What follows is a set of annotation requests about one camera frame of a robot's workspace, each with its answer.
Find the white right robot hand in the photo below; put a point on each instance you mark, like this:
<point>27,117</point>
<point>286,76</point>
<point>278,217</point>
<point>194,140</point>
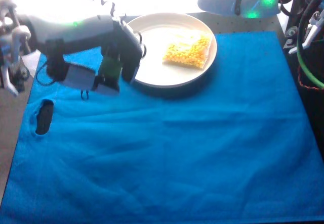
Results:
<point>253,1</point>

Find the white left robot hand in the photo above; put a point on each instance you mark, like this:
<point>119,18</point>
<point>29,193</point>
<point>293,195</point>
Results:
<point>76,32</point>

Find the green cube block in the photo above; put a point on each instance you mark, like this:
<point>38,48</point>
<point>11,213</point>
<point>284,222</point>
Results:
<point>110,68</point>

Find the bag of yellow beads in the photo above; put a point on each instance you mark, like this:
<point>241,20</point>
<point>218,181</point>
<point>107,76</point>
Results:
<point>187,54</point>

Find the white paper sheet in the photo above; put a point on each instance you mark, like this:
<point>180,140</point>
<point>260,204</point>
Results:
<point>31,62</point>

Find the white round plate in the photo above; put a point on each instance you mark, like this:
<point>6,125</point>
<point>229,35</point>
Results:
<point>157,69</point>

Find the blue cloth bag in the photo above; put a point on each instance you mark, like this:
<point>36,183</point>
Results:
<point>162,145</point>

